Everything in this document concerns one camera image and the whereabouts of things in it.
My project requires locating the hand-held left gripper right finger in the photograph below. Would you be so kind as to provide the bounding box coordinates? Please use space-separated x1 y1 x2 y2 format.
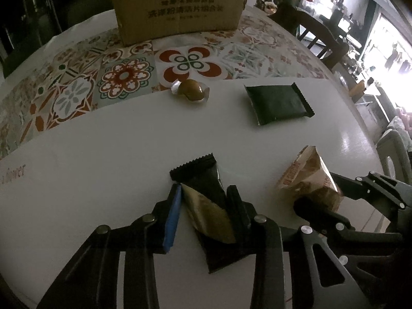
226 185 371 309

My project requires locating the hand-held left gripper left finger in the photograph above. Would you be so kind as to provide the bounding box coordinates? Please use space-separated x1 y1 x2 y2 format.
37 183 184 309

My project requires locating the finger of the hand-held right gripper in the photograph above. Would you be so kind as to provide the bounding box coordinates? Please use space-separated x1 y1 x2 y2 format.
330 171 412 210
294 196 401 243

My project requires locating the black and gold snack packet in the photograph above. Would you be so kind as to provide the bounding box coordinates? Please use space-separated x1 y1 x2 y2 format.
169 153 255 273

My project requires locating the brown snack packet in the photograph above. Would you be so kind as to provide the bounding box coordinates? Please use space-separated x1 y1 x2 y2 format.
274 145 343 211

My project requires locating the brown cardboard box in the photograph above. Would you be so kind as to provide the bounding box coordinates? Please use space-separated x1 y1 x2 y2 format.
108 0 253 47

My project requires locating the white plastic chair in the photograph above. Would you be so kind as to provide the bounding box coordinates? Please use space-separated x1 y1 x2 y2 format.
376 129 412 184

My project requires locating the dark green snack packet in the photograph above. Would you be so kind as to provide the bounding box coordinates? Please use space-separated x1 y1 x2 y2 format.
244 83 315 126

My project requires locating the round golden wrapped candy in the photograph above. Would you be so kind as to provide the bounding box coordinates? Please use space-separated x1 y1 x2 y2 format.
170 79 210 104

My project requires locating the patterned tile-print table mat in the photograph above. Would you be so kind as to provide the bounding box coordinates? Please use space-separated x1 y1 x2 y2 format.
0 5 330 160

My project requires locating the dark wooden chair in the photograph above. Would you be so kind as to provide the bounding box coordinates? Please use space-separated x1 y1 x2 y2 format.
267 5 350 70

